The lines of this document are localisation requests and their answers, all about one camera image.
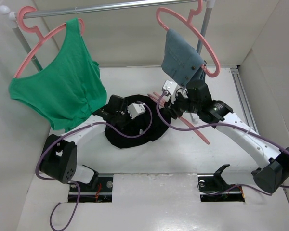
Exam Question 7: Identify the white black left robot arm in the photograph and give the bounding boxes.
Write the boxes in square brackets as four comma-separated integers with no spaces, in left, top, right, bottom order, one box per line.
[36,95,131,191]

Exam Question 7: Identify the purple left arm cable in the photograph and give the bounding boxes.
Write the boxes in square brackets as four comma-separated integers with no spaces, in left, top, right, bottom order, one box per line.
[35,101,153,231]

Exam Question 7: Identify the blue denim shorts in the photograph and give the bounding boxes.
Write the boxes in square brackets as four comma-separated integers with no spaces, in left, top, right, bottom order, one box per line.
[161,28,206,87]

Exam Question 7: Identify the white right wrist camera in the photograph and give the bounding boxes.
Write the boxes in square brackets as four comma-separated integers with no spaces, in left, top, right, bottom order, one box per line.
[162,80,180,103]

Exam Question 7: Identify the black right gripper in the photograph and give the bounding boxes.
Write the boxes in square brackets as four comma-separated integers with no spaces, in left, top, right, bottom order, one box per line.
[162,90,200,119]

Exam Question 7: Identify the pink plastic hanger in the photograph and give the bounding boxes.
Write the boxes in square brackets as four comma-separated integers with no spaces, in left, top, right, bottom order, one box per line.
[146,90,210,145]

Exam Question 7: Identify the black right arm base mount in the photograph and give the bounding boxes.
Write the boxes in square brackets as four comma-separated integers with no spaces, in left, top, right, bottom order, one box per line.
[197,164,245,202]

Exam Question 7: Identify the green tank top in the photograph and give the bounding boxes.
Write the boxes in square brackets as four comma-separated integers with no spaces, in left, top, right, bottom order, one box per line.
[9,18,107,131]

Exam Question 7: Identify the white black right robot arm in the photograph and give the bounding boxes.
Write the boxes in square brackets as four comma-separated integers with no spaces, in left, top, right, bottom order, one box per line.
[162,80,289,194]

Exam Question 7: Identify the pink hanger with jeans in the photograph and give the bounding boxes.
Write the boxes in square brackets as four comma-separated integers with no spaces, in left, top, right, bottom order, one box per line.
[156,0,221,78]

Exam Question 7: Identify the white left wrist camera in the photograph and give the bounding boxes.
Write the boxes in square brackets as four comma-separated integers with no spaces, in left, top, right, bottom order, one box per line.
[127,103,146,120]

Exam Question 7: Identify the metal clothes rack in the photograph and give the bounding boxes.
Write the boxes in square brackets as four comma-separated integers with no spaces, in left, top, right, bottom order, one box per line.
[0,0,215,77]

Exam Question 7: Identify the black t shirt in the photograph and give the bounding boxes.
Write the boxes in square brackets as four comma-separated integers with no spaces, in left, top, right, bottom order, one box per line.
[105,94,169,149]

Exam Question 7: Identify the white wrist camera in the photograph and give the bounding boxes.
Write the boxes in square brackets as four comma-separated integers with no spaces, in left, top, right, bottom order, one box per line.
[127,103,146,120]
[162,80,180,103]

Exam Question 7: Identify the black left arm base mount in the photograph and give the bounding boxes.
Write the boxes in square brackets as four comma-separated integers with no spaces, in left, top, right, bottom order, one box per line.
[77,171,114,203]

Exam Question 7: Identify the pink hanger with green top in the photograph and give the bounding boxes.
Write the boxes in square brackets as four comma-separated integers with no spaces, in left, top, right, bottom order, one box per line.
[13,5,85,78]

